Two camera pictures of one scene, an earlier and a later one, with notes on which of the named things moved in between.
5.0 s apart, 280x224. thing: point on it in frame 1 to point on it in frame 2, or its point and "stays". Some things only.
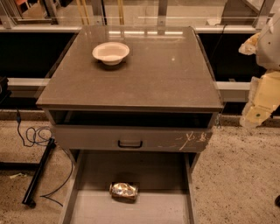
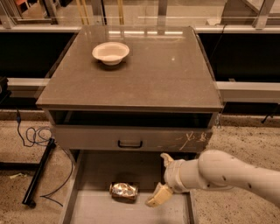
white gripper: (269, 48) to (171, 175)
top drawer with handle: (133, 137) stays
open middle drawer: (166, 182) stays
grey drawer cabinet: (136, 107) stays
